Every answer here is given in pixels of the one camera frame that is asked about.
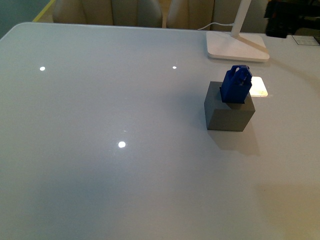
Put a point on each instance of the blue block part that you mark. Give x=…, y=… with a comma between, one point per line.
x=236, y=84

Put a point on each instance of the beige chair right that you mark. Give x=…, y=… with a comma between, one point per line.
x=215, y=15

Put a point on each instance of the white desk lamp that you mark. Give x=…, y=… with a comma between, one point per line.
x=235, y=45

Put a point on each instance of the black robot equipment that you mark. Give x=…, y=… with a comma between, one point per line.
x=286, y=17

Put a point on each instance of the beige chair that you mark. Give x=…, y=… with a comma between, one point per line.
x=215, y=15
x=128, y=13

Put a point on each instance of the beige chair left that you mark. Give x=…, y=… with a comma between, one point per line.
x=128, y=13

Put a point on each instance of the label sticker on table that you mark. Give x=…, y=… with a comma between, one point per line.
x=306, y=40

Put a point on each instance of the gray cube base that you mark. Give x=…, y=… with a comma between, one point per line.
x=224, y=116

